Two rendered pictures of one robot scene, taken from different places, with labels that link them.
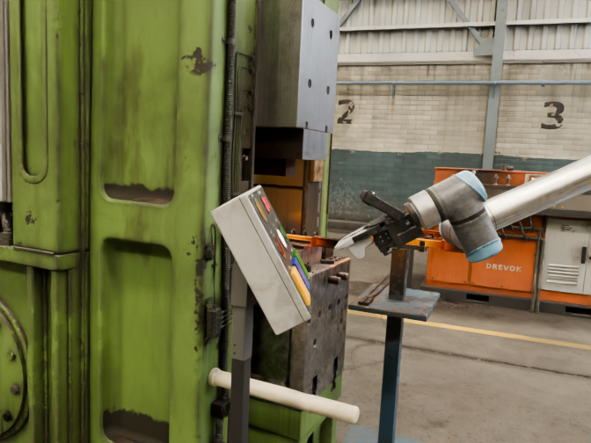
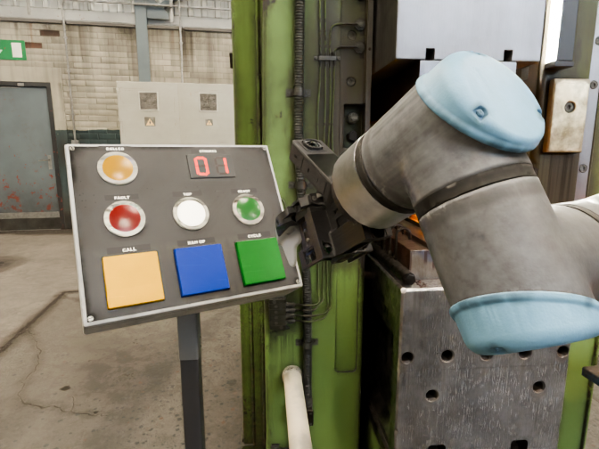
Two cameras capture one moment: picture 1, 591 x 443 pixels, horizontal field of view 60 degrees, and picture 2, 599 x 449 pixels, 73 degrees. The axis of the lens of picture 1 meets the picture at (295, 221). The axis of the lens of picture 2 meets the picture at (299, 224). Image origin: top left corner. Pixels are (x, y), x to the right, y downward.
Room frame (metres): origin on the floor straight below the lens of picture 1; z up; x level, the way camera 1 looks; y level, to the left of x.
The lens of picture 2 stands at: (0.98, -0.62, 1.19)
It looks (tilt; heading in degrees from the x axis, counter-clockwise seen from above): 10 degrees down; 60
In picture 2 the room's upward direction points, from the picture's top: straight up
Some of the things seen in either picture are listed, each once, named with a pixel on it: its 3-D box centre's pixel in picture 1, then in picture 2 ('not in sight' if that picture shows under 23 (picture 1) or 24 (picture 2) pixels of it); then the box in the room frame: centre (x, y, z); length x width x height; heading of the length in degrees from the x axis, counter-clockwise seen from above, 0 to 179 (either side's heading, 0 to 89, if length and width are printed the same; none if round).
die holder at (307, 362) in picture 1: (258, 314); (431, 330); (1.85, 0.12, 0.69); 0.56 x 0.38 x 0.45; 64
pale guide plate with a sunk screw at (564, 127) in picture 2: (317, 159); (565, 116); (2.04, -0.07, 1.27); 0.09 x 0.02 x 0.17; 154
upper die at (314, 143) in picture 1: (260, 143); (426, 98); (1.79, 0.13, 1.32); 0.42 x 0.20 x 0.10; 64
